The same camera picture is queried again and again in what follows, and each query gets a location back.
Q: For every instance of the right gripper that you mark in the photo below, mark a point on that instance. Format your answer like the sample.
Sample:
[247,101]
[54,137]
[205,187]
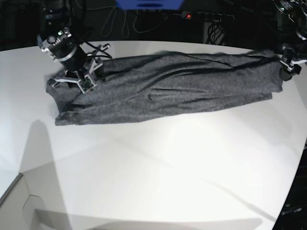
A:
[81,69]

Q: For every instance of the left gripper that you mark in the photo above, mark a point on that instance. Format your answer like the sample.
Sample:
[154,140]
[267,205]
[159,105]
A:
[291,60]

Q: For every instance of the grey t-shirt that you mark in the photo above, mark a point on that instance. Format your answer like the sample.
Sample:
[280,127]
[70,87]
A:
[141,88]

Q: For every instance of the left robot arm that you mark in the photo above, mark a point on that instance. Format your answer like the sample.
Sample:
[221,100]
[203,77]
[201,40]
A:
[296,12]

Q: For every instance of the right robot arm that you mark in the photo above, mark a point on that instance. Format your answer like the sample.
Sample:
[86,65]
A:
[62,44]

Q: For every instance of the blue box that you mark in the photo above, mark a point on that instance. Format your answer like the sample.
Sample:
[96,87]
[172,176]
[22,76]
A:
[149,4]

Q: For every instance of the black power strip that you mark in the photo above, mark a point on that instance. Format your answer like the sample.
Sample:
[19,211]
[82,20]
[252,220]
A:
[207,16]

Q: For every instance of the white chair at table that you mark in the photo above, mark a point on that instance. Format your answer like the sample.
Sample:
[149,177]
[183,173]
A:
[20,210]

